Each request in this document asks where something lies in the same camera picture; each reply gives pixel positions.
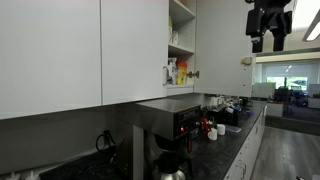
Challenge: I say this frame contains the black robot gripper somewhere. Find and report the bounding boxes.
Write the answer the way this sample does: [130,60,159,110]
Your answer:
[245,0,293,54]

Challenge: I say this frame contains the white cabinet door with lock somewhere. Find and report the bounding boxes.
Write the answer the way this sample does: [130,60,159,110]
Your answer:
[193,0,257,98]

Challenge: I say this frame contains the brass cabinet door hinge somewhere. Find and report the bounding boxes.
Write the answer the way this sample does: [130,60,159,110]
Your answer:
[186,70,201,80]

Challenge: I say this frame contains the narrow white cabinet door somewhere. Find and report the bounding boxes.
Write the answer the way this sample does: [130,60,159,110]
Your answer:
[100,0,170,106]

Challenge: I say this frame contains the wide white cabinet door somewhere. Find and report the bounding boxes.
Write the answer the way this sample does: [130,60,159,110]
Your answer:
[0,0,103,121]

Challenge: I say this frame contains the rectangular ceiling light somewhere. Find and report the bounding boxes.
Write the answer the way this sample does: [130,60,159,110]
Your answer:
[302,9,320,43]

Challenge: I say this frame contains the white office partition panel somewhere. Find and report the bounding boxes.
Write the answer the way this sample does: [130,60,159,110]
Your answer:
[251,82,277,100]

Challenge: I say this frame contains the yellow creamer canister orange lid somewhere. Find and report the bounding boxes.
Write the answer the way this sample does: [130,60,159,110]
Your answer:
[176,61,188,86]

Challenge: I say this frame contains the small white bottle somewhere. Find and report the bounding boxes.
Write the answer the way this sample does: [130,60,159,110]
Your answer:
[172,30,180,46]

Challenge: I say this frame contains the white ceramic mug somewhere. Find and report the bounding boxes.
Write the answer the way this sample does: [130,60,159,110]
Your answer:
[206,127,219,142]
[216,123,227,136]

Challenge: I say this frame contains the green yellow package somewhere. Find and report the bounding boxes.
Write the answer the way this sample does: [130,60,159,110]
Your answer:
[168,15,174,45]

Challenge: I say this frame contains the pale creamer canister blue label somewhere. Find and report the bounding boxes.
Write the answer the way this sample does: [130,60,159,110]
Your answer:
[167,57,178,85]

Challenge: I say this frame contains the red small countertop item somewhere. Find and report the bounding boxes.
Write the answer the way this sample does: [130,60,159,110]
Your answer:
[198,117,212,135]

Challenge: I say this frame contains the stainless steel coffee machine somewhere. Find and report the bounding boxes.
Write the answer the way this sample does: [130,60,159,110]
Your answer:
[131,98,202,180]

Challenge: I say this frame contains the steel coffee carafe black lid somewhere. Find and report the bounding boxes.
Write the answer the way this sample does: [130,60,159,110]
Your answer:
[151,150,188,180]

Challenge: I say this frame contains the clear squeeze bottle white cap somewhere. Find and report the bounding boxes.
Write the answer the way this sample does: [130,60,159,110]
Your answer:
[25,170,41,180]

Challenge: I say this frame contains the white wall cabinet with shelves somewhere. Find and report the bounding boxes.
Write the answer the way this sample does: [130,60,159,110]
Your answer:
[166,0,198,97]

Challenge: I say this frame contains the black wire countertop organizer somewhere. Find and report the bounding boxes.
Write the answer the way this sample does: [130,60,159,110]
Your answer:
[206,102,241,127]

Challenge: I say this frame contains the white base cabinets with handles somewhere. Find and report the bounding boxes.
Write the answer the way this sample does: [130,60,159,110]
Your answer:
[222,105,268,180]

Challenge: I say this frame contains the metal bar door handle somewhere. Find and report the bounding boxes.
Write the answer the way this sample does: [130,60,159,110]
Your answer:
[162,65,169,86]

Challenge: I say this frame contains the black looped power cable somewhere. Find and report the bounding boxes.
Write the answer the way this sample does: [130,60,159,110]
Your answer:
[95,129,117,157]

